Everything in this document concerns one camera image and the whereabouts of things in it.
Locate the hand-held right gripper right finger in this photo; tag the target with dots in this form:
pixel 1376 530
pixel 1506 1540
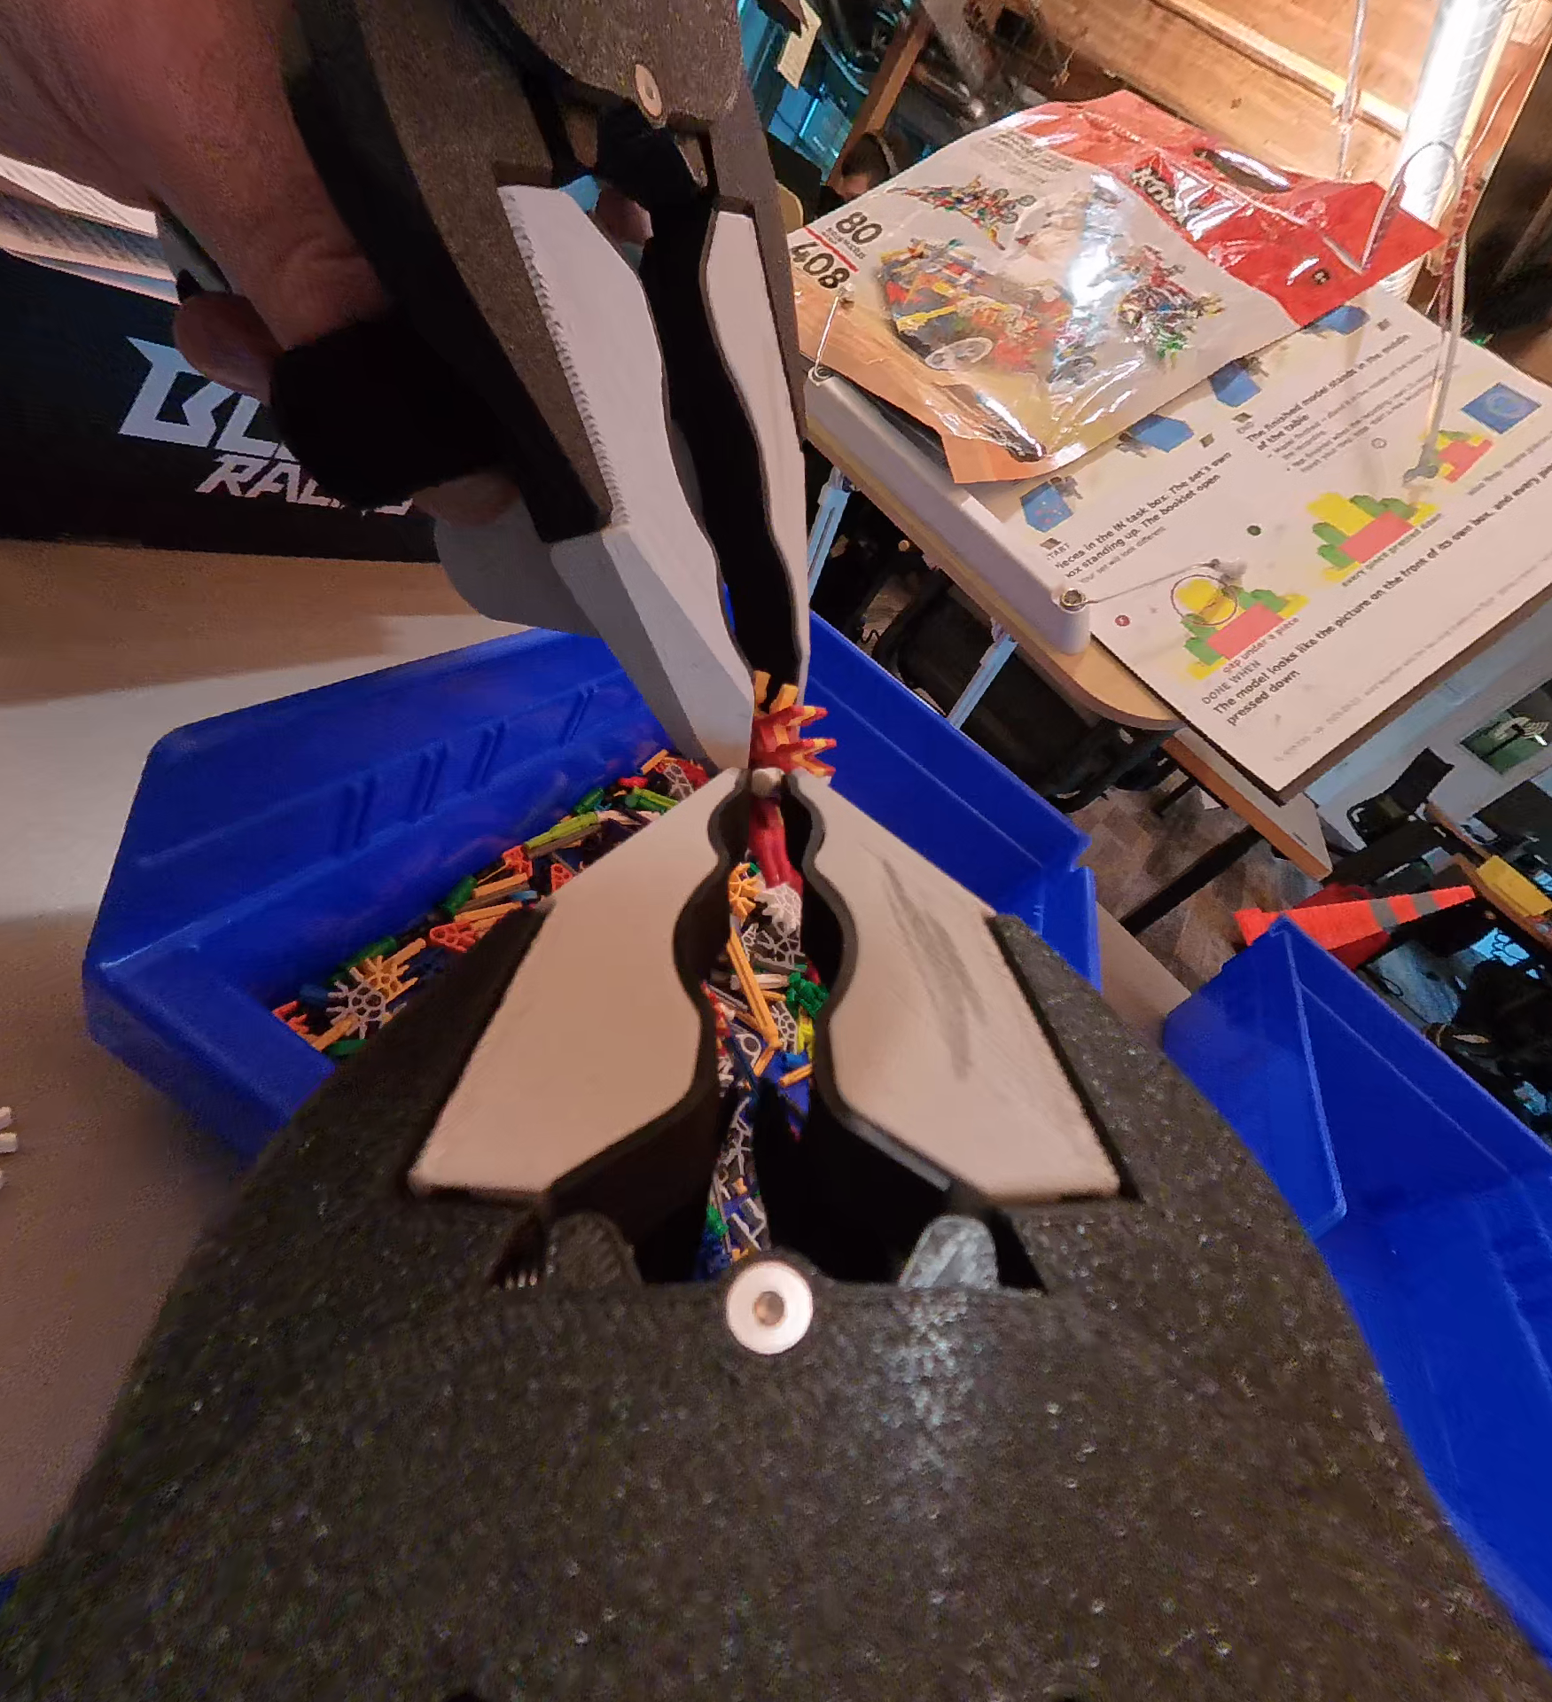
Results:
pixel 962 1062

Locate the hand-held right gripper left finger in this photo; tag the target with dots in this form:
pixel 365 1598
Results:
pixel 575 1051

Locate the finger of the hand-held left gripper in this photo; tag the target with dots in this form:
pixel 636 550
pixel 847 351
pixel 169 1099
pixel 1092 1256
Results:
pixel 632 531
pixel 756 346

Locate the pile of colourful toy pieces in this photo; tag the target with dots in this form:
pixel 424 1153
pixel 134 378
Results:
pixel 483 903

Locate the red yellow toy connector assembly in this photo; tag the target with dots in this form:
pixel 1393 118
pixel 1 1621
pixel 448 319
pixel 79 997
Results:
pixel 789 744

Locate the blue plastic bin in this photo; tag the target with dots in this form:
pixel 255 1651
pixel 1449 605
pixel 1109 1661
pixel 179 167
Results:
pixel 323 824
pixel 1456 1261

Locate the person's left hand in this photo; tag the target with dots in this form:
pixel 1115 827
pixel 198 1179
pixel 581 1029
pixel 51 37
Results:
pixel 190 134

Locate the orange striped traffic cone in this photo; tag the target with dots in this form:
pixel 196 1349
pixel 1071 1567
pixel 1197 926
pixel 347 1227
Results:
pixel 1333 920

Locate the white paper leaflet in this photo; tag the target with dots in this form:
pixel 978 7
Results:
pixel 32 211

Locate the black cardboard box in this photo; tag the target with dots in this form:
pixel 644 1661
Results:
pixel 60 438

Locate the printed instruction sheet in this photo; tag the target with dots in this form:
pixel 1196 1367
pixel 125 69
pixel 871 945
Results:
pixel 1388 560

